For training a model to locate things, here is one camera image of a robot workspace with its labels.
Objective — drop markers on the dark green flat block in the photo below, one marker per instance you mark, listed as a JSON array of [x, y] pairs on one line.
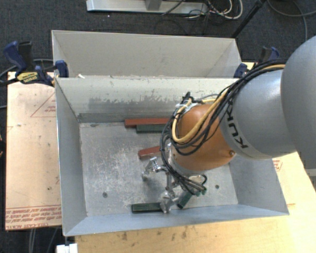
[[144, 208], [150, 128]]

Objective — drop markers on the short red-brown flat block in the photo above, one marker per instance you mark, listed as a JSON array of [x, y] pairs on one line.
[[148, 152]]

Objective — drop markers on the long red-brown flat block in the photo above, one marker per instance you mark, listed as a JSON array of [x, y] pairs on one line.
[[144, 122]]

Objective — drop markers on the brown cardboard board, red print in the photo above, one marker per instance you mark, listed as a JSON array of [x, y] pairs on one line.
[[31, 151]]

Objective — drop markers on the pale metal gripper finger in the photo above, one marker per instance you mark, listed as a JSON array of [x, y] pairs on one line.
[[153, 165], [166, 200]]

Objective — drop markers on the black cylinder on white bracket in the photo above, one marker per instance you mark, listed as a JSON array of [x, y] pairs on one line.
[[184, 200]]

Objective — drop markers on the grey metal bin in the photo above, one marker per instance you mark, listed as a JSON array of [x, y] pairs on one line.
[[116, 162]]

